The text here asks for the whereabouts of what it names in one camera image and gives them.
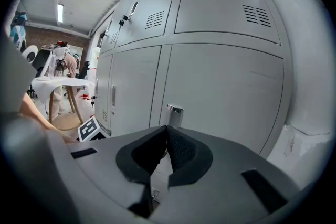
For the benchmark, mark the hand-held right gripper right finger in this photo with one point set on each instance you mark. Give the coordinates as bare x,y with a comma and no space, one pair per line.
225,191

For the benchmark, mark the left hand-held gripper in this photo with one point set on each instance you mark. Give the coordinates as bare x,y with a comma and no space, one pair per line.
89,129

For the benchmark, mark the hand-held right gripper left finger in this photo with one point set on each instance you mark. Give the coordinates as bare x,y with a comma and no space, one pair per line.
105,165

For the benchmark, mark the grey metal locker door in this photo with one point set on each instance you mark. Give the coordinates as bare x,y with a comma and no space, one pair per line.
134,86

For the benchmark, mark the person's left forearm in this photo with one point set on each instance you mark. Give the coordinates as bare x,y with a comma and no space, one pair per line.
39,115

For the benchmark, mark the black-capped locker keys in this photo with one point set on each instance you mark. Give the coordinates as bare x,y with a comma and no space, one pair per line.
123,20

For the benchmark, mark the white round table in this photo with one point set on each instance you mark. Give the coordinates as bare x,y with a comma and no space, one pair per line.
63,84

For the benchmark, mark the grey metal locker unit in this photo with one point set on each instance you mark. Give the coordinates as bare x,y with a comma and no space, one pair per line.
223,86

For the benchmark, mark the ceiling strip light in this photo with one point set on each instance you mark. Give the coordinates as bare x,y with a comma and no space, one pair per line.
60,13

